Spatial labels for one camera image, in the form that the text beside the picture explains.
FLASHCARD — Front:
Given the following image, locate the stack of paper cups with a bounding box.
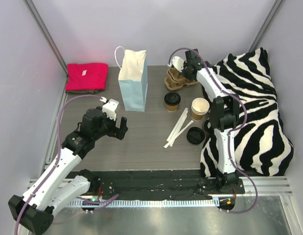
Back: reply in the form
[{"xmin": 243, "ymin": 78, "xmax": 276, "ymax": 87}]
[{"xmin": 191, "ymin": 98, "xmax": 210, "ymax": 121}]

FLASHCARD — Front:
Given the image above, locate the black coffee cup lid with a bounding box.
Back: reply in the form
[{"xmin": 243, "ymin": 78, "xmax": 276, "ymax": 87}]
[{"xmin": 164, "ymin": 92, "xmax": 181, "ymax": 106}]

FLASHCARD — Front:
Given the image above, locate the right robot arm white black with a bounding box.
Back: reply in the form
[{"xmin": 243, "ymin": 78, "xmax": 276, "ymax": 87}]
[{"xmin": 182, "ymin": 49, "xmax": 240, "ymax": 193}]

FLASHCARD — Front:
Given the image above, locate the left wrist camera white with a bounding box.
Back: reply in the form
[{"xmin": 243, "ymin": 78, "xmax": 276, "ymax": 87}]
[{"xmin": 100, "ymin": 97, "xmax": 119, "ymax": 121}]

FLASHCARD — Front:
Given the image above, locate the stack of black lids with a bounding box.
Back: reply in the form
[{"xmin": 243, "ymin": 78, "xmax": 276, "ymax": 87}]
[{"xmin": 186, "ymin": 127, "xmax": 205, "ymax": 144}]

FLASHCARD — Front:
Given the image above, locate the red folded cloth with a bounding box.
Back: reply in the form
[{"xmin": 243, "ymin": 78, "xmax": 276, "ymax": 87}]
[{"xmin": 65, "ymin": 63, "xmax": 108, "ymax": 92}]

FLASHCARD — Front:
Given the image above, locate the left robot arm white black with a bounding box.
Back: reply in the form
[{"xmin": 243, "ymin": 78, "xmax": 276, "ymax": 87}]
[{"xmin": 8, "ymin": 107, "xmax": 128, "ymax": 235}]

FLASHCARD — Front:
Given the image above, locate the corner metal post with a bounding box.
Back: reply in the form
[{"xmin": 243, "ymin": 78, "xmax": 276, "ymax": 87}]
[
  {"xmin": 22, "ymin": 0, "xmax": 68, "ymax": 71},
  {"xmin": 248, "ymin": 0, "xmax": 285, "ymax": 52}
]

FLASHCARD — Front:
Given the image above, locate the olive cloth under red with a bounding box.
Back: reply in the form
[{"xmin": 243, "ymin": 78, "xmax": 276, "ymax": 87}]
[{"xmin": 66, "ymin": 90, "xmax": 102, "ymax": 95}]

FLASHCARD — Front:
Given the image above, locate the brown paper coffee cup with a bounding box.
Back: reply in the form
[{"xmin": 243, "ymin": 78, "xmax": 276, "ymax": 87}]
[{"xmin": 165, "ymin": 103, "xmax": 179, "ymax": 112}]

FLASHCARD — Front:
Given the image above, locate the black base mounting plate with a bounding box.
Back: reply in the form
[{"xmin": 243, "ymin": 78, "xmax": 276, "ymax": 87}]
[{"xmin": 68, "ymin": 170, "xmax": 245, "ymax": 200}]

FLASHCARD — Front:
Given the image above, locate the purple cable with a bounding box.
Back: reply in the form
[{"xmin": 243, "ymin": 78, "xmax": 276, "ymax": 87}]
[
  {"xmin": 168, "ymin": 47, "xmax": 259, "ymax": 215},
  {"xmin": 13, "ymin": 94, "xmax": 119, "ymax": 235}
]

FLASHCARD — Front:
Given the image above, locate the white slotted cable duct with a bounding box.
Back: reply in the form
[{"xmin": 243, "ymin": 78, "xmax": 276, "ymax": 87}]
[{"xmin": 66, "ymin": 197, "xmax": 219, "ymax": 209}]

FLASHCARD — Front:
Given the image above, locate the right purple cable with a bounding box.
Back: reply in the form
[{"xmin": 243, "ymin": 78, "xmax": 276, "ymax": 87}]
[{"xmin": 168, "ymin": 47, "xmax": 259, "ymax": 215}]

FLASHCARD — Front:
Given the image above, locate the right corner metal post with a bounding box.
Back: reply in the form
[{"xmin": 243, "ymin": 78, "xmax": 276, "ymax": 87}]
[{"xmin": 248, "ymin": 0, "xmax": 285, "ymax": 52}]

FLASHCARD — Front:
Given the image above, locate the light blue paper bag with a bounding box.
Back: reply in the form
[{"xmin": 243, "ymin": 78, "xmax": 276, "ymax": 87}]
[{"xmin": 114, "ymin": 46, "xmax": 148, "ymax": 112}]

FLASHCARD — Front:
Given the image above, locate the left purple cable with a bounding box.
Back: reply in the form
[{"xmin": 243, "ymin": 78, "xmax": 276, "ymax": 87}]
[{"xmin": 13, "ymin": 94, "xmax": 119, "ymax": 235}]

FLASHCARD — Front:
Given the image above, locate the aluminium frame rail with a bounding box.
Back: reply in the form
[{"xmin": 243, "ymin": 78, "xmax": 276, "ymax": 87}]
[{"xmin": 238, "ymin": 176, "xmax": 293, "ymax": 196}]

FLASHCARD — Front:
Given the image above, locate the left corner metal post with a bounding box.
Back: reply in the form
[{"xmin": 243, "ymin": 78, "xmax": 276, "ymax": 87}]
[{"xmin": 22, "ymin": 0, "xmax": 68, "ymax": 71}]

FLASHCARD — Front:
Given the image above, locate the zebra pattern blanket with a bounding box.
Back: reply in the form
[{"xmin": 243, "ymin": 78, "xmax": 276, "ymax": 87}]
[{"xmin": 212, "ymin": 48, "xmax": 294, "ymax": 176}]

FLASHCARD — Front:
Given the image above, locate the white wrapped straw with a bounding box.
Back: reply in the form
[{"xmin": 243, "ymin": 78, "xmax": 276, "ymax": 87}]
[
  {"xmin": 166, "ymin": 107, "xmax": 189, "ymax": 142},
  {"xmin": 167, "ymin": 111, "xmax": 188, "ymax": 145},
  {"xmin": 163, "ymin": 120, "xmax": 194, "ymax": 148}
]

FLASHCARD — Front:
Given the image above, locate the brown cardboard cup carrier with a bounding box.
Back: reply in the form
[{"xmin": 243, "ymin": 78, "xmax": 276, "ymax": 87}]
[{"xmin": 164, "ymin": 68, "xmax": 198, "ymax": 91}]

